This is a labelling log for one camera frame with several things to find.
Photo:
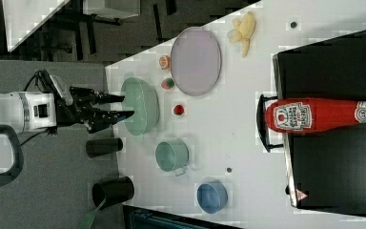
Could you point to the blue cup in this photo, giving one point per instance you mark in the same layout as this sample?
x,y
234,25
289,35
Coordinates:
x,y
212,196

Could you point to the black cylinder lower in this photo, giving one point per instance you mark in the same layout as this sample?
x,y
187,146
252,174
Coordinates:
x,y
111,192

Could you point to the red strawberry toy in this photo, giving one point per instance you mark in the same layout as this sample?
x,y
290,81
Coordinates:
x,y
178,109

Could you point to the orange slice toy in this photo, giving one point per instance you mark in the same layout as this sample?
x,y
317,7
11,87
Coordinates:
x,y
164,62

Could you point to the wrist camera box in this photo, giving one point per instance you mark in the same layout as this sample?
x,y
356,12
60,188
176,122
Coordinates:
x,y
61,88

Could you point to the black toaster oven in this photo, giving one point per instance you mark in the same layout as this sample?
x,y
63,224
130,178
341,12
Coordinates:
x,y
326,171

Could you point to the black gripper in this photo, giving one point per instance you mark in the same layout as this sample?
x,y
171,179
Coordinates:
x,y
82,111

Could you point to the black cylinder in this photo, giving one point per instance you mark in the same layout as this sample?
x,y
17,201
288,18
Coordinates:
x,y
111,192
101,147

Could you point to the red plush ketchup bottle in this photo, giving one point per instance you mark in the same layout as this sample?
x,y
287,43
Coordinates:
x,y
313,115

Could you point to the pink strawberry toy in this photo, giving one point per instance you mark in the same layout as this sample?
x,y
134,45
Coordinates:
x,y
167,83

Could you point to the green plastic colander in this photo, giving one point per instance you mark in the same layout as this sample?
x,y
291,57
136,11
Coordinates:
x,y
140,97

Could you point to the purple oval plate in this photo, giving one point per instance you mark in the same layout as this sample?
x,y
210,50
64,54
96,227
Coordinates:
x,y
195,61

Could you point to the black cylinder upper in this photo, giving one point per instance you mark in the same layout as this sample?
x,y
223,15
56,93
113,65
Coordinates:
x,y
101,147

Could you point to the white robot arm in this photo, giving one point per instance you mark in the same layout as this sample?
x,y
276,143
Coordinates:
x,y
37,112

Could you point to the black oval frame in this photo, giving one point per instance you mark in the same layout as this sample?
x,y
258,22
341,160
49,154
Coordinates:
x,y
10,146

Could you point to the yellow plush banana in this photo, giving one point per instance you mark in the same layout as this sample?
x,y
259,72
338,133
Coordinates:
x,y
242,32

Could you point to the green mug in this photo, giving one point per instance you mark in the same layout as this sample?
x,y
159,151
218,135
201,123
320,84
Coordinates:
x,y
172,156

